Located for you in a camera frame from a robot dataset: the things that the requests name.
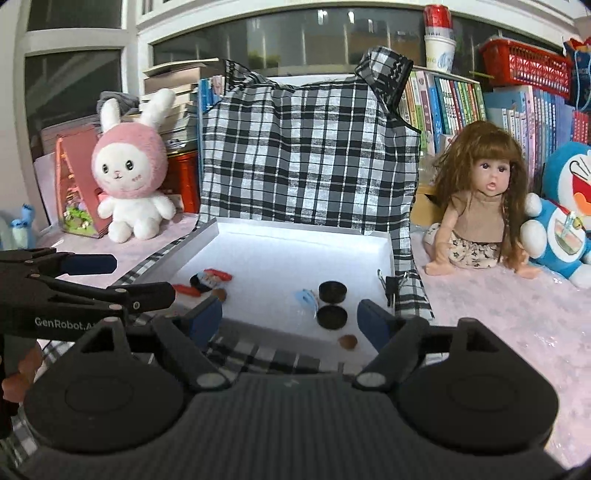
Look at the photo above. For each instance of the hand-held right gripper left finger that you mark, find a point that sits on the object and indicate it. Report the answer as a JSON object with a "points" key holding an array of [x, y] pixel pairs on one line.
{"points": [[207, 318]]}

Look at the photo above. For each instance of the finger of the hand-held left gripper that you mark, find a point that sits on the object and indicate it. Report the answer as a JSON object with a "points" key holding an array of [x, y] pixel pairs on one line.
{"points": [[150, 297], [90, 265]]}

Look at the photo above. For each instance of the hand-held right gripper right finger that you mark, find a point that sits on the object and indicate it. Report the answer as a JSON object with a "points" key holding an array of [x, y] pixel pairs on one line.
{"points": [[374, 321]]}

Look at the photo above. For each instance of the black round container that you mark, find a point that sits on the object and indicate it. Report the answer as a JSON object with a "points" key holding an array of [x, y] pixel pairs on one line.
{"points": [[332, 291], [332, 316]]}

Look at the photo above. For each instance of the red white snack packet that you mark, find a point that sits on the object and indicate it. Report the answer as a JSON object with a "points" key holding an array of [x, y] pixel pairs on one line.
{"points": [[218, 276]]}

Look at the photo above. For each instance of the small blue white toy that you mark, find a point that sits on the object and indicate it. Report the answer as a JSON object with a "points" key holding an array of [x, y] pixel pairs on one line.
{"points": [[307, 298]]}

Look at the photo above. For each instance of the white shallow box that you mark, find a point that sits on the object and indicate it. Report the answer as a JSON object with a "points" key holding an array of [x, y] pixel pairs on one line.
{"points": [[277, 249]]}

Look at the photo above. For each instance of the person's left hand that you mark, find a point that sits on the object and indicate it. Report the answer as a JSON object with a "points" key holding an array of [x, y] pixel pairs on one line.
{"points": [[21, 383]]}

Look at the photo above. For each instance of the brown walnut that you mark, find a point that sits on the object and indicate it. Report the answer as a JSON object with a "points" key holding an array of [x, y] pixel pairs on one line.
{"points": [[219, 294], [347, 342]]}

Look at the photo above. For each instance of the black binder clip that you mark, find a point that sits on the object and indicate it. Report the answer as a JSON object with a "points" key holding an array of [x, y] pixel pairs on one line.
{"points": [[392, 287]]}

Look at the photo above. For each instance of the small blue dinosaur toy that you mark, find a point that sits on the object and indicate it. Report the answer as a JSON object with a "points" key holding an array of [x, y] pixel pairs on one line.
{"points": [[21, 226]]}

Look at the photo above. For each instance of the pink house shaped box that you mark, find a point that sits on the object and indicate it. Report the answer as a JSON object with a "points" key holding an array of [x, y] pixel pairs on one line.
{"points": [[76, 184]]}

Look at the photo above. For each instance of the white card board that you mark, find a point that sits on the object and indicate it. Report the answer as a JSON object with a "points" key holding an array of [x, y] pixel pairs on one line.
{"points": [[44, 184]]}

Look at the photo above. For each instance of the pink white bunny plush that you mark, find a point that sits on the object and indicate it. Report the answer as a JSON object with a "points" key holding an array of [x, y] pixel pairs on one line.
{"points": [[131, 175]]}

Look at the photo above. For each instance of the red tin box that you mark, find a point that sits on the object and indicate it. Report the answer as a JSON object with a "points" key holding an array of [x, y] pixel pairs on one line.
{"points": [[182, 182]]}

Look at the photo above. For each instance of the pink bed cover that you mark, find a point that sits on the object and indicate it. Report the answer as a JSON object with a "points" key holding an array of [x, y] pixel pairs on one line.
{"points": [[498, 323]]}

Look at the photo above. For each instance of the brown cardboard box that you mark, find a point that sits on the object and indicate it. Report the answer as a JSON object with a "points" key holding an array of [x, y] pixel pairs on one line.
{"points": [[425, 205]]}

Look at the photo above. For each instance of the brown haired baby doll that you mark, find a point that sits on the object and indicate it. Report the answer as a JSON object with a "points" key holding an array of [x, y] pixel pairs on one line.
{"points": [[480, 203]]}

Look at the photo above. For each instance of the grey cloth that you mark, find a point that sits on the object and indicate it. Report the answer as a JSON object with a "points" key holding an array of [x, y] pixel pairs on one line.
{"points": [[115, 102]]}

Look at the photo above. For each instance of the black white plaid bag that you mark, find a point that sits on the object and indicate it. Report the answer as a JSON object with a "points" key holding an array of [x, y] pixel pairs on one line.
{"points": [[304, 147]]}

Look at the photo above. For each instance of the stack of pale books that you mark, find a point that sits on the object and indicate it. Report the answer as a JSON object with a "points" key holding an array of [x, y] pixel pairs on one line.
{"points": [[178, 97]]}

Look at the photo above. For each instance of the blue books behind bag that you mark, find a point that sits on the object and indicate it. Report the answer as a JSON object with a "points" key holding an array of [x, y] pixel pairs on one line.
{"points": [[210, 92]]}

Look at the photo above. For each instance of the blue robot cat plush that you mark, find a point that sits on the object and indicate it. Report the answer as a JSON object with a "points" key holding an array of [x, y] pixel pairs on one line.
{"points": [[563, 221]]}

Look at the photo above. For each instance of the row of colourful books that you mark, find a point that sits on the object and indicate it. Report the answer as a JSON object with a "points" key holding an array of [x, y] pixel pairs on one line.
{"points": [[443, 106]]}

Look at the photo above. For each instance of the row of blue books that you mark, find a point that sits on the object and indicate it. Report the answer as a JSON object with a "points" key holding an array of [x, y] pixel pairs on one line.
{"points": [[535, 120]]}

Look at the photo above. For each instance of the white paper cup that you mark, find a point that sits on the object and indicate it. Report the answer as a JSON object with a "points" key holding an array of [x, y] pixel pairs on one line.
{"points": [[440, 54]]}

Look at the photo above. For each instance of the red plastic basket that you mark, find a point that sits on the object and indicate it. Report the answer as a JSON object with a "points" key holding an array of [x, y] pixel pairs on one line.
{"points": [[526, 69]]}

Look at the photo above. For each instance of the red drink can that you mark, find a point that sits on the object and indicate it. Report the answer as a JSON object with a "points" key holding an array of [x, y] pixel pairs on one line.
{"points": [[437, 19]]}

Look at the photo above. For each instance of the blue gift bag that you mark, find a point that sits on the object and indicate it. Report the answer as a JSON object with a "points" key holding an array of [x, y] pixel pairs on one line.
{"points": [[579, 69]]}

